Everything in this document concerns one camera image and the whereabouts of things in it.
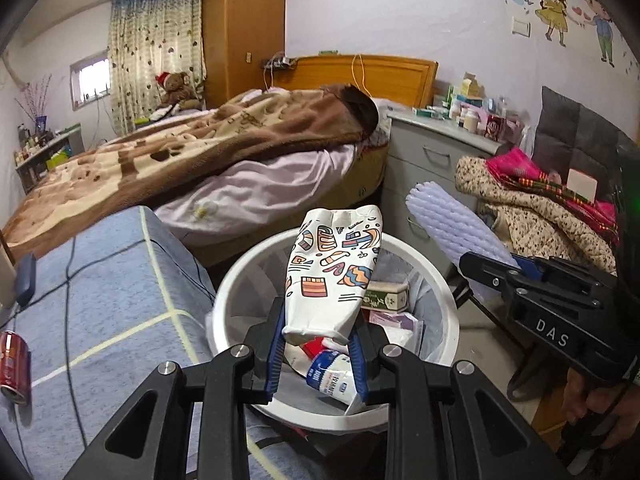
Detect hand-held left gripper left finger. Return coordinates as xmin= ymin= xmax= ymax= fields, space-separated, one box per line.
xmin=64 ymin=299 xmax=287 ymax=480

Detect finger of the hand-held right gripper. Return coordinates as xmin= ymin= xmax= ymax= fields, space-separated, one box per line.
xmin=511 ymin=255 xmax=617 ymax=292
xmin=459 ymin=251 xmax=532 ymax=307

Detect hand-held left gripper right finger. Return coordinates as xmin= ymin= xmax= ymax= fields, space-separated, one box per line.
xmin=349 ymin=310 xmax=571 ymax=480

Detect purple foam net sleeve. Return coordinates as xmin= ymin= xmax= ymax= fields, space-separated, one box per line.
xmin=406 ymin=180 xmax=521 ymax=306

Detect white plastic bin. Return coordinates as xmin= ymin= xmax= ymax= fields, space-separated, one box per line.
xmin=206 ymin=227 xmax=461 ymax=433

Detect patterned white paper cup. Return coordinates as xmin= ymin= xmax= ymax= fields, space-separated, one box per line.
xmin=281 ymin=203 xmax=385 ymax=347

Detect person's right hand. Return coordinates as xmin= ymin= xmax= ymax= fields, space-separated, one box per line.
xmin=566 ymin=367 xmax=640 ymax=442

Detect pile of clothes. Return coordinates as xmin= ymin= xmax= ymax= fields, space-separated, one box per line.
xmin=454 ymin=154 xmax=619 ymax=274

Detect small cardboard box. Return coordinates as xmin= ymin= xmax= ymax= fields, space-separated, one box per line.
xmin=361 ymin=281 xmax=412 ymax=312

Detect plaid cloth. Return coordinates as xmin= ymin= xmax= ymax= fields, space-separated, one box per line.
xmin=514 ymin=169 xmax=617 ymax=227

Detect small white box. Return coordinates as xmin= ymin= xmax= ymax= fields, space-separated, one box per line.
xmin=566 ymin=166 xmax=599 ymax=202

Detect pink cloth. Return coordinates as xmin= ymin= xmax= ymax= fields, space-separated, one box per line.
xmin=486 ymin=146 xmax=542 ymax=184

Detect grey nightstand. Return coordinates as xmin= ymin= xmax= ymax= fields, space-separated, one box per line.
xmin=381 ymin=109 xmax=507 ymax=257

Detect dark grey quilted cushion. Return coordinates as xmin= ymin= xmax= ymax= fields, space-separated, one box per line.
xmin=531 ymin=85 xmax=640 ymax=202

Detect group of bottles and boxes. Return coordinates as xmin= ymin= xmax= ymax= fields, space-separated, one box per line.
xmin=411 ymin=71 xmax=532 ymax=144

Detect pale pink duvet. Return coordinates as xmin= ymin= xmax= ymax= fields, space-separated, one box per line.
xmin=154 ymin=97 xmax=392 ymax=249

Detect wooden bed headboard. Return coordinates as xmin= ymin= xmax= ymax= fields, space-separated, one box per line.
xmin=269 ymin=54 xmax=441 ymax=109

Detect bed with brown blanket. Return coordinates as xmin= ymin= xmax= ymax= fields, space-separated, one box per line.
xmin=0 ymin=84 xmax=379 ymax=262

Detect dark blue power bank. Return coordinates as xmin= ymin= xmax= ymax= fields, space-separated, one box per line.
xmin=14 ymin=254 xmax=37 ymax=307

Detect red drink can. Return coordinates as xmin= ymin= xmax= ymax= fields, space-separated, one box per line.
xmin=0 ymin=331 xmax=32 ymax=407

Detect brown teddy bear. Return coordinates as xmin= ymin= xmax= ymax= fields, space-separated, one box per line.
xmin=154 ymin=71 xmax=199 ymax=112

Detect white shelf desk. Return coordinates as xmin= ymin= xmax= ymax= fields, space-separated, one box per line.
xmin=14 ymin=126 xmax=87 ymax=197

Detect wooden wardrobe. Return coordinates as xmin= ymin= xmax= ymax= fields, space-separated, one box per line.
xmin=201 ymin=0 xmax=289 ymax=109

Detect row of small bottles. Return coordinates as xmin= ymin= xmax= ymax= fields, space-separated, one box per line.
xmin=14 ymin=124 xmax=57 ymax=164

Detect floral curtain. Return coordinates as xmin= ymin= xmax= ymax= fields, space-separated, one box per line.
xmin=106 ymin=0 xmax=207 ymax=134

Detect small window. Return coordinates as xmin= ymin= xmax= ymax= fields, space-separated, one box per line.
xmin=68 ymin=50 xmax=112 ymax=112

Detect purple flower branches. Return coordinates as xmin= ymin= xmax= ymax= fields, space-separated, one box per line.
xmin=14 ymin=73 xmax=54 ymax=134

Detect orange cable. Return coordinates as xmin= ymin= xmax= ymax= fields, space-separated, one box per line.
xmin=351 ymin=52 xmax=372 ymax=97

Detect cartoon couple wall sticker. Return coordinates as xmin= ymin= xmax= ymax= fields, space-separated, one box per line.
xmin=520 ymin=0 xmax=632 ymax=69

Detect power strip with cables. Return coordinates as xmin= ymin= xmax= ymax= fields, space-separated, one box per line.
xmin=259 ymin=51 xmax=299 ymax=72

